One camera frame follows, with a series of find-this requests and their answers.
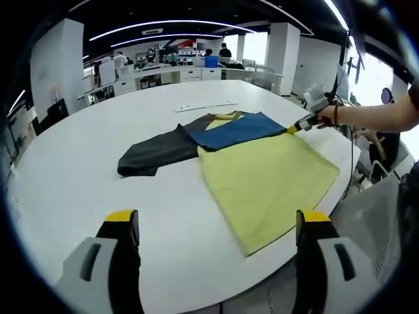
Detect ceiling light strip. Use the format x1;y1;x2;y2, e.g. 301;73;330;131
323;0;350;32
88;19;257;41

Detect grey mesh office chair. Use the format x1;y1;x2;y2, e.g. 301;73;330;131
253;65;276;89

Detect white desk row with cabinets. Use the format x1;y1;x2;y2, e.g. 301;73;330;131
77;63;256;99

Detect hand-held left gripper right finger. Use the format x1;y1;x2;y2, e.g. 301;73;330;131
293;209;382;314

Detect white board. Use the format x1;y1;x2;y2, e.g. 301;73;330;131
99;60;116;86

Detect person's right hand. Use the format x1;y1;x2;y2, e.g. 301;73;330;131
314;104;340;130

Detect yellow blue black garment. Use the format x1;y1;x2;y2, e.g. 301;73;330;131
117;110;341;258

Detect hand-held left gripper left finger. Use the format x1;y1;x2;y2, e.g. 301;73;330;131
54;209;145;314

